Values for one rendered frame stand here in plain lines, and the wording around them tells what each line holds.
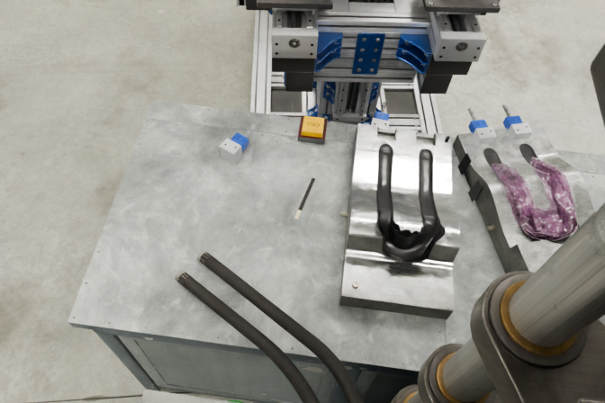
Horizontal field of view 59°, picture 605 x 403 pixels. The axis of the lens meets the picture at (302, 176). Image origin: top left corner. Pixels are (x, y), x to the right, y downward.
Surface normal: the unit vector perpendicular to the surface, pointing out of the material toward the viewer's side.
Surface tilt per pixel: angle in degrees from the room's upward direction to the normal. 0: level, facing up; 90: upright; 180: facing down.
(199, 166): 0
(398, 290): 0
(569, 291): 90
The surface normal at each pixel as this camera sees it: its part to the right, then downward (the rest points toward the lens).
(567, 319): -0.40, 0.75
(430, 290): 0.04, -0.56
